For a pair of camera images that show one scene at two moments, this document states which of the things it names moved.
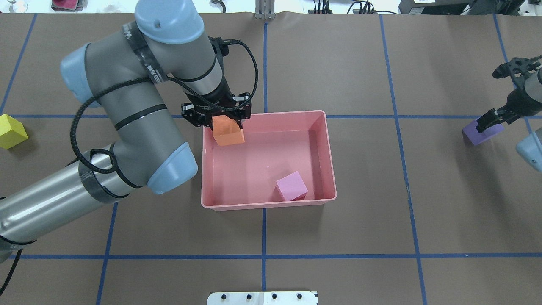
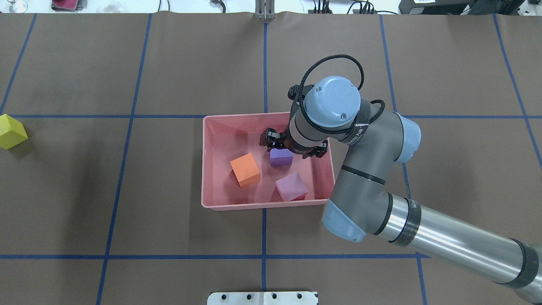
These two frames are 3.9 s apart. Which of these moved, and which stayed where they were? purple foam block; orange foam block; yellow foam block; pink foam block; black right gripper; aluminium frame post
Moved: purple foam block; orange foam block; black right gripper
Stayed: pink foam block; aluminium frame post; yellow foam block
